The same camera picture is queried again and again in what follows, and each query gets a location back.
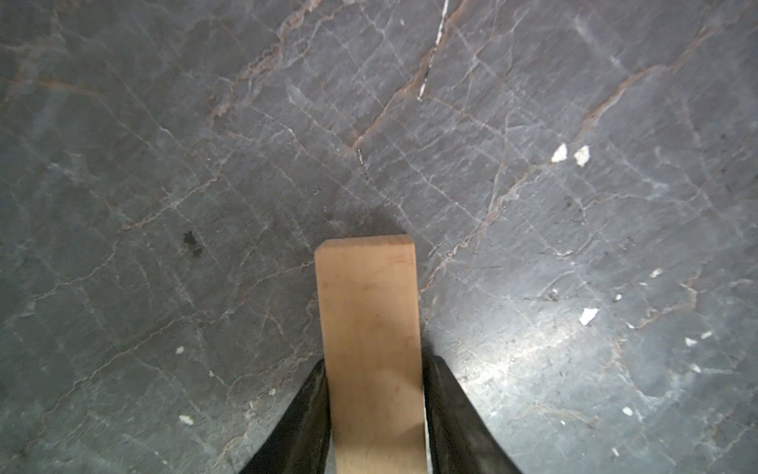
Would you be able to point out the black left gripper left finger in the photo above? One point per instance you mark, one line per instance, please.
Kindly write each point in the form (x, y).
(300, 441)

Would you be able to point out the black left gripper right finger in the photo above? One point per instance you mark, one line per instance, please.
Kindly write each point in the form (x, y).
(460, 442)

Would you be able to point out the tan wooden block angled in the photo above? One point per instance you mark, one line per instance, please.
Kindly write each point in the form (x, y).
(368, 304)

